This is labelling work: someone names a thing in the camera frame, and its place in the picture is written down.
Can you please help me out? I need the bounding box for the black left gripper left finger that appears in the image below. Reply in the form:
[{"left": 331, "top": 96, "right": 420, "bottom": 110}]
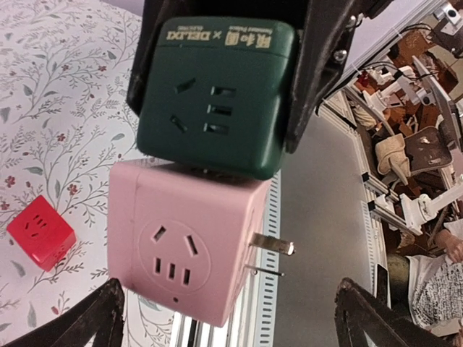
[{"left": 7, "top": 278, "right": 125, "bottom": 346}]

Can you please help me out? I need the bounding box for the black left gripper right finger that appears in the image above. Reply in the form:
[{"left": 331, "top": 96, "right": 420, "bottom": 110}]
[{"left": 334, "top": 278, "right": 462, "bottom": 347}]

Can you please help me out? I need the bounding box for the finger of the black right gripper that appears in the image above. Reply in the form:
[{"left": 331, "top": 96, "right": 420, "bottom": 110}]
[
  {"left": 284, "top": 1, "right": 362, "bottom": 153},
  {"left": 127, "top": 1, "right": 170, "bottom": 114}
]

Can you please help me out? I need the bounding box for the dark green cube socket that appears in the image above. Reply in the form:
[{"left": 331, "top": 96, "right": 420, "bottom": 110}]
[{"left": 137, "top": 17, "right": 299, "bottom": 180}]

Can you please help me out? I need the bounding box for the red cube socket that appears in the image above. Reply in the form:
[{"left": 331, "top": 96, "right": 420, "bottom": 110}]
[{"left": 7, "top": 195, "right": 76, "bottom": 272}]

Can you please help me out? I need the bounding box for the pink cube socket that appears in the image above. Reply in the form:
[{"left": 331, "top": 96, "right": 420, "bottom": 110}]
[{"left": 107, "top": 159, "right": 294, "bottom": 327}]

